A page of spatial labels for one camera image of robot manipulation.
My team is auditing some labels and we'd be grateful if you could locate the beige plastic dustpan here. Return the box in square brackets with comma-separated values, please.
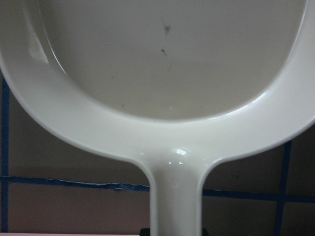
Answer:
[0, 0, 315, 236]

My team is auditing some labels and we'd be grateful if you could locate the pink plastic bin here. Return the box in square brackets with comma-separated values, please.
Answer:
[0, 233, 140, 236]

